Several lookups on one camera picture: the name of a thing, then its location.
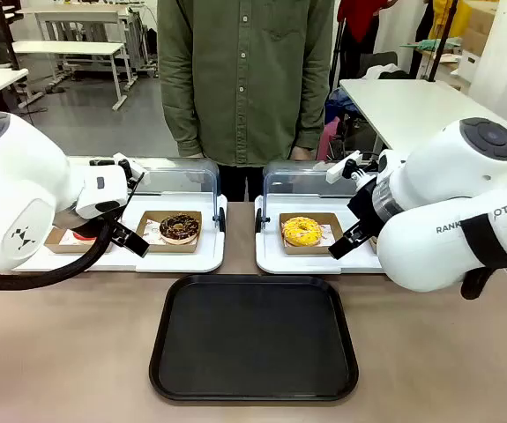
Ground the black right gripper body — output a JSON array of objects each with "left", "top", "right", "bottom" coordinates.
[{"left": 346, "top": 178, "right": 387, "bottom": 234}]

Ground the white desk with frame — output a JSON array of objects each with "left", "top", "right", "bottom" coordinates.
[{"left": 17, "top": 4, "right": 151, "bottom": 80}]

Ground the black cable loop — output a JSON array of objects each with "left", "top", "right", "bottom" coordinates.
[{"left": 459, "top": 265, "right": 496, "bottom": 301}]

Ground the black corrugated cable hose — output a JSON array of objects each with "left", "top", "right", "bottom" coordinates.
[{"left": 0, "top": 219, "right": 122, "bottom": 292}]

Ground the black strap on arm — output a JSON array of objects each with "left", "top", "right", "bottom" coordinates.
[{"left": 459, "top": 214, "right": 507, "bottom": 271}]

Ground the person in red top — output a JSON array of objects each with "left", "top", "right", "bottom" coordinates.
[{"left": 336, "top": 0, "right": 395, "bottom": 56}]

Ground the white display case base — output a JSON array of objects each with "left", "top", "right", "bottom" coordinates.
[
  {"left": 13, "top": 193, "right": 227, "bottom": 274},
  {"left": 254, "top": 194, "right": 387, "bottom": 275}
]

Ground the red glazed donut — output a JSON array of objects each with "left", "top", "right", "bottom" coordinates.
[{"left": 68, "top": 229, "right": 101, "bottom": 246}]

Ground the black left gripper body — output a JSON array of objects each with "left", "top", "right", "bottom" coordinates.
[{"left": 56, "top": 205, "right": 124, "bottom": 242}]

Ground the chocolate sprinkled donut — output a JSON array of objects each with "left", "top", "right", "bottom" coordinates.
[{"left": 159, "top": 212, "right": 202, "bottom": 246}]

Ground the person's left hand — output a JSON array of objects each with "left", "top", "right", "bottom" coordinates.
[{"left": 289, "top": 145, "right": 318, "bottom": 162}]

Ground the clear display case cover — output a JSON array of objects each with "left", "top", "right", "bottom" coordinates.
[
  {"left": 119, "top": 156, "right": 223, "bottom": 231},
  {"left": 262, "top": 160, "right": 371, "bottom": 222}
]

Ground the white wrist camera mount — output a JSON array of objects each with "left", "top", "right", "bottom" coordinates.
[
  {"left": 88, "top": 152, "right": 149, "bottom": 188},
  {"left": 325, "top": 149, "right": 380, "bottom": 185}
]

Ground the white cardboard box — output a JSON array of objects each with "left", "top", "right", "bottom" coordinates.
[{"left": 459, "top": 47, "right": 486, "bottom": 83}]

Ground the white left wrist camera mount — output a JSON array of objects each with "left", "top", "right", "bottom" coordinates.
[{"left": 88, "top": 152, "right": 149, "bottom": 188}]

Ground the person in green shirt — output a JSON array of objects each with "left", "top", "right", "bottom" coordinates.
[{"left": 156, "top": 0, "right": 337, "bottom": 203}]

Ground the white bench table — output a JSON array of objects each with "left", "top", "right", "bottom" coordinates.
[{"left": 11, "top": 40, "right": 129, "bottom": 112}]

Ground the black tripod pole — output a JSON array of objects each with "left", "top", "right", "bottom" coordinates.
[{"left": 427, "top": 0, "right": 460, "bottom": 83}]

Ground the black plastic serving tray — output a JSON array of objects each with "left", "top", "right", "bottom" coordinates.
[{"left": 148, "top": 273, "right": 361, "bottom": 404}]

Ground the yellow glazed donut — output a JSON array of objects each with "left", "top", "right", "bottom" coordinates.
[{"left": 280, "top": 215, "right": 324, "bottom": 249}]

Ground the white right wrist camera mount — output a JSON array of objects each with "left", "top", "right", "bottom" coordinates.
[{"left": 325, "top": 149, "right": 380, "bottom": 185}]

